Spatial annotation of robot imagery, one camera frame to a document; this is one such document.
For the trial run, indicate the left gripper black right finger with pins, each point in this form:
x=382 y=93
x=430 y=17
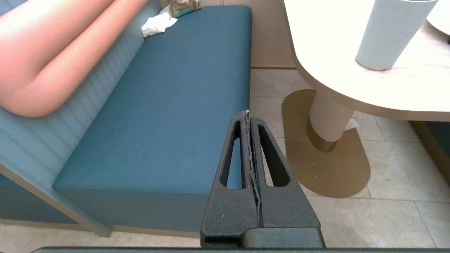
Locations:
x=284 y=207

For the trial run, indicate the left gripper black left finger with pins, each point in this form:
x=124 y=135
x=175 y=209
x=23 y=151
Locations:
x=228 y=211

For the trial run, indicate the grey plastic cup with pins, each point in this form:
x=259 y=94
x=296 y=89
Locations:
x=390 y=38

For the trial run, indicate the white crumpled tissue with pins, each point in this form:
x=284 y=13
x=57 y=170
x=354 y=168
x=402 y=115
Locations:
x=158 y=25

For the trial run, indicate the crumpled snack bag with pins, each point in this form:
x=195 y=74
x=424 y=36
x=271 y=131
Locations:
x=184 y=7

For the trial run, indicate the pink bolster cushion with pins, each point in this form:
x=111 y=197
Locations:
x=52 y=52

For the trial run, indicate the large clear water dispenser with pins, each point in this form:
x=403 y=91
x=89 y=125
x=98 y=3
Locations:
x=441 y=14

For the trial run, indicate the table pedestal with brass base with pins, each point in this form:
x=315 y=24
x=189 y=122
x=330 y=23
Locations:
x=330 y=116

